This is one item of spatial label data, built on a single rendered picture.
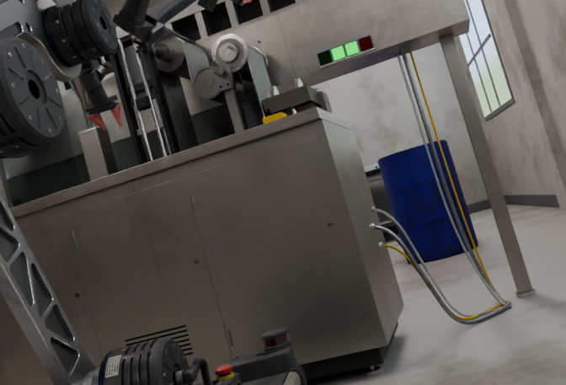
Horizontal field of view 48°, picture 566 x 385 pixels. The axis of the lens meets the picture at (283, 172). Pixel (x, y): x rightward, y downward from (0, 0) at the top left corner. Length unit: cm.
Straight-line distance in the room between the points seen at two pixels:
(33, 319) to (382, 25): 192
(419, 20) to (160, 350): 185
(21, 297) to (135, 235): 116
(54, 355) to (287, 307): 106
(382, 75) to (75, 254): 673
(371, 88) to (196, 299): 669
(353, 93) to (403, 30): 601
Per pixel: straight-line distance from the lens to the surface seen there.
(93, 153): 279
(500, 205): 279
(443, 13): 270
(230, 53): 247
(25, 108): 104
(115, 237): 236
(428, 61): 877
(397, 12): 271
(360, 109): 864
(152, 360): 124
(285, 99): 235
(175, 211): 225
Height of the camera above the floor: 57
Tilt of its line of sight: 4 degrees up
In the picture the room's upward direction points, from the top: 16 degrees counter-clockwise
